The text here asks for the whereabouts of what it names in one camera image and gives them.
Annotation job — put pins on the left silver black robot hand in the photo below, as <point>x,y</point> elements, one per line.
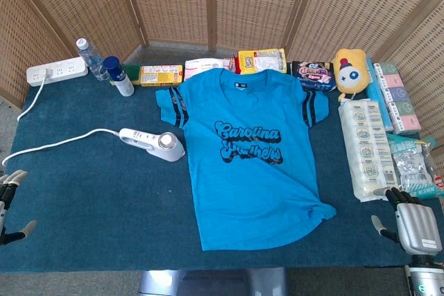
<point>6,188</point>

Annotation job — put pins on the green yellow sponge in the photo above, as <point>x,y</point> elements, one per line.
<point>133,71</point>

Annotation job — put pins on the white power strip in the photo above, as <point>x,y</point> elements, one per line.
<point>62,69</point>

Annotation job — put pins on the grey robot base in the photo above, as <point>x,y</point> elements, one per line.
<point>208,282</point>

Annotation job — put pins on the dark teal tablecloth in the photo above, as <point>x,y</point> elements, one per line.
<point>104,206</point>

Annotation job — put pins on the dark sanitary pad package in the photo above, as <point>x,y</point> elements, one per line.
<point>314,74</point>

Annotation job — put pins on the blue printed t-shirt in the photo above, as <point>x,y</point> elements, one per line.
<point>249,188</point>

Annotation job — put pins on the clear plastic water bottle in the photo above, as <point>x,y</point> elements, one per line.
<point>92,60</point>

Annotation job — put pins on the white handheld steam iron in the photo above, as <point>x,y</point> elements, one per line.
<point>166,148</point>

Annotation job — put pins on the yellow rectangular box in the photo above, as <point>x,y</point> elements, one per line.
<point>161,75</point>

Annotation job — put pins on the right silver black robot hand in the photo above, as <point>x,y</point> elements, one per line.
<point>416,226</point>

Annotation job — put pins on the light blue long package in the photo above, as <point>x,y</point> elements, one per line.
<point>376,95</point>

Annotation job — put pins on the pastel tissue multipack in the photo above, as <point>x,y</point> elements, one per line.
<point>399,98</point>

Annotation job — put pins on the yellow clear snack package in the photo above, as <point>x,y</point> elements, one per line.
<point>262,60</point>

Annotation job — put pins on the teal bag silver sachets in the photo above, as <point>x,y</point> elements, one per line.
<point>412,167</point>

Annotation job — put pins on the yellow plush toy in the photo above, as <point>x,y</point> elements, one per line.
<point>350,74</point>

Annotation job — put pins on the long white cotton pack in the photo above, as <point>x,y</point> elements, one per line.
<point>367,150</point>

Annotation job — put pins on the clear bottle red label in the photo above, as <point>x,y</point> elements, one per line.
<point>438,180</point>

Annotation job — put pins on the pink white soft package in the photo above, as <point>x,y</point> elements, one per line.
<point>201,66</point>

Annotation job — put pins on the white bottle blue cap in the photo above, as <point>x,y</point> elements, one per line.
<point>121,79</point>

